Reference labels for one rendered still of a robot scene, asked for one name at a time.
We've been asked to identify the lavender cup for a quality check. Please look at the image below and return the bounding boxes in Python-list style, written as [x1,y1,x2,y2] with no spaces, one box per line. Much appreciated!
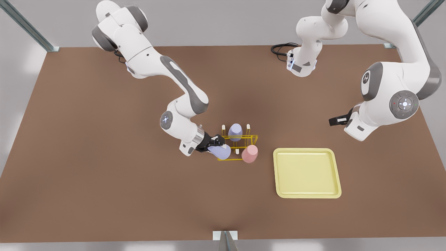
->
[208,144,232,160]
[228,123,243,142]

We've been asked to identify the pink cup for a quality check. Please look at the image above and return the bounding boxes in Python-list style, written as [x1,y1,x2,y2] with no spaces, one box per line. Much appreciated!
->
[241,145,259,163]

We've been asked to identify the yellow tray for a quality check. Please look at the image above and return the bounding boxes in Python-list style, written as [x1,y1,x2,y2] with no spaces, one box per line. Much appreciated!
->
[273,148,342,199]

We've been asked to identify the yellow wire cup rack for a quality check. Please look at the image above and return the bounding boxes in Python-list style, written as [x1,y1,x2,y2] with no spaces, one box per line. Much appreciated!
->
[217,124,259,162]

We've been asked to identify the silver frame post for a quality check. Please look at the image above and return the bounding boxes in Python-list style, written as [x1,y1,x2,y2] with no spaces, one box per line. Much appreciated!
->
[0,0,60,53]
[383,0,446,49]
[213,230,239,251]

